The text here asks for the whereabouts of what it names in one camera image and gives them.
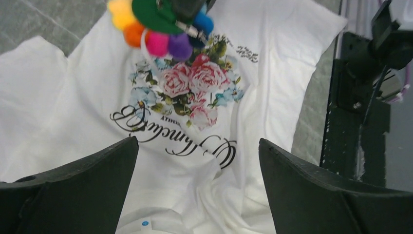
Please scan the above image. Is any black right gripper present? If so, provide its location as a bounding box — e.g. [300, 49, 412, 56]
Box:
[370, 19, 413, 70]

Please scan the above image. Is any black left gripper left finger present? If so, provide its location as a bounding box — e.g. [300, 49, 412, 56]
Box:
[0, 137, 139, 234]

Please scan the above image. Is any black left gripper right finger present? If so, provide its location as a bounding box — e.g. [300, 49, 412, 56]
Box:
[259, 138, 413, 234]

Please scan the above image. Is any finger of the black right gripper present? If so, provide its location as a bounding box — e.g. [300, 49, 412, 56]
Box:
[171, 0, 215, 42]

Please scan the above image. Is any colourful pom-pom brooch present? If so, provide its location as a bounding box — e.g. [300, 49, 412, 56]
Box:
[107, 0, 208, 61]

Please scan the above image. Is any white floral print t-shirt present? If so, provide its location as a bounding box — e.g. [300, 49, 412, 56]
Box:
[0, 0, 347, 234]

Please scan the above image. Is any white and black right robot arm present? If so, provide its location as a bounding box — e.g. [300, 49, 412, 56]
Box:
[172, 0, 413, 70]

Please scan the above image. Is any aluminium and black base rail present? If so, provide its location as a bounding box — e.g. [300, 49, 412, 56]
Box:
[319, 32, 391, 187]

